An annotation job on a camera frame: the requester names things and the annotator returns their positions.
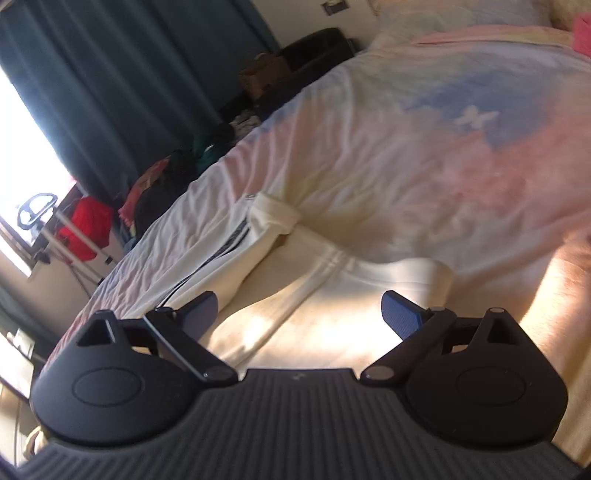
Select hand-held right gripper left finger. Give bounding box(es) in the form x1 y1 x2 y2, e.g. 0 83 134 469
55 292 239 385

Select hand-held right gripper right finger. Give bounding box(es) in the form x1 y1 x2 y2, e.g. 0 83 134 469
360 291 532 386

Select cream sweatpants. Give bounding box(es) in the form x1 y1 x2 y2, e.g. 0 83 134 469
168 191 455 370

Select pile of colourful clothes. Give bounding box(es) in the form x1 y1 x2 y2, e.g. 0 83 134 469
117 117 264 241

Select red cloth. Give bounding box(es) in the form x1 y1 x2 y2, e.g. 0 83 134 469
55 196 114 261

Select pastel bed sheet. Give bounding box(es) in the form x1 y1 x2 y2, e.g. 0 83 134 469
51 18 591 462

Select garment steamer stand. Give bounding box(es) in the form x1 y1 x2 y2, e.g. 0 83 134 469
16 193 116 296

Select window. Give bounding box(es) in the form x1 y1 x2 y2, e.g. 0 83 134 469
0 69 77 278

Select brown paper bag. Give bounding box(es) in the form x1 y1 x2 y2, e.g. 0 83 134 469
238 53 289 100

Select wide teal curtain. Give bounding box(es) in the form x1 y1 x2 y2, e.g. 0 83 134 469
0 0 282 204

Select black sofa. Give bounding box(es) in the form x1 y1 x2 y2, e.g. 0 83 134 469
217 28 358 125

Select pastel pillow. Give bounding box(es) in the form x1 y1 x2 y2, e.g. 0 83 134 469
374 0 555 38

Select pink plush item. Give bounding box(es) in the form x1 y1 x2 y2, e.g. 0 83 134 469
571 11 591 49

